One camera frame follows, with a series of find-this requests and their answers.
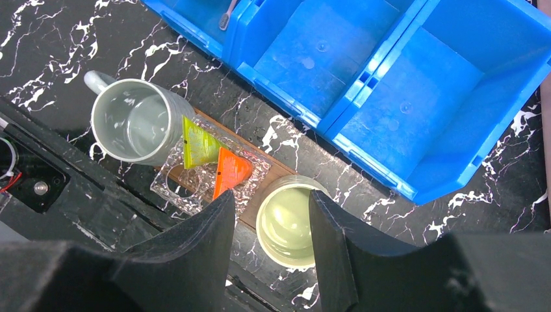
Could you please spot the light green ceramic mug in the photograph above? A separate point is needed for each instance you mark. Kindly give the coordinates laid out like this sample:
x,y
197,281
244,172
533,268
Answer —
x,y
282,224

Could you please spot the yellow-green toothpaste tube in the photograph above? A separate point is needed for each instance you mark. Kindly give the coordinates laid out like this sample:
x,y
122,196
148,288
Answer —
x,y
200,147

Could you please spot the grey-blue ceramic mug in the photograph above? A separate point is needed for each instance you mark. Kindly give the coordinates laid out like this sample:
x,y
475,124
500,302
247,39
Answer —
x,y
136,121

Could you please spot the white toothbrush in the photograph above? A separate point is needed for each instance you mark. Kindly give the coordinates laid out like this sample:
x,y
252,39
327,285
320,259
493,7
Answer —
x,y
224,20

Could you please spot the orange toothpaste tube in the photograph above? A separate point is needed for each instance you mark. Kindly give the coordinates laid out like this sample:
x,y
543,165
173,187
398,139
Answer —
x,y
231,171

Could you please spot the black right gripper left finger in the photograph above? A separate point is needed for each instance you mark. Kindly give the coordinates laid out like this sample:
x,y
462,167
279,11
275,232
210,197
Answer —
x,y
184,268

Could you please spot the blue three-compartment bin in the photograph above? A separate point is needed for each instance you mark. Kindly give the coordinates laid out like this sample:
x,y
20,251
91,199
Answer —
x,y
415,93

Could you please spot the clear plastic toothbrush holder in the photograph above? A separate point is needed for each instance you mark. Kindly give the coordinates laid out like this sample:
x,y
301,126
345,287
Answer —
x,y
206,181

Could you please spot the oval wooden tray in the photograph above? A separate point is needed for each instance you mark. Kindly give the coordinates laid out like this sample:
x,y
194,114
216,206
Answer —
x,y
267,176

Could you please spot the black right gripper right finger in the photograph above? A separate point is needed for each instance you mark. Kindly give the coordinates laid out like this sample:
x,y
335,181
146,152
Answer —
x,y
360,268

